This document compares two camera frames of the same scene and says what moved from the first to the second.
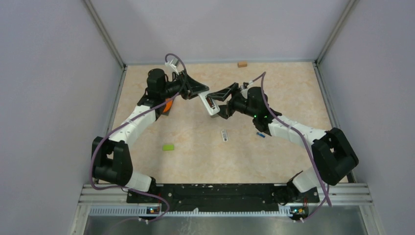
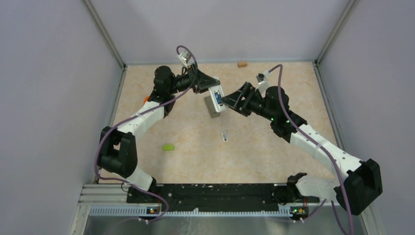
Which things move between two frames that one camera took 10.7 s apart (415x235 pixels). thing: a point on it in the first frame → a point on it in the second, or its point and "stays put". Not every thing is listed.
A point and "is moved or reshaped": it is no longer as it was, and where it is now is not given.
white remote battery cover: (224, 134) stays put
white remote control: (211, 106) is moved or reshaped
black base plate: (226, 198) stays put
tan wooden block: (242, 64) stays put
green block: (168, 147) stays put
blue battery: (261, 134) is moved or reshaped
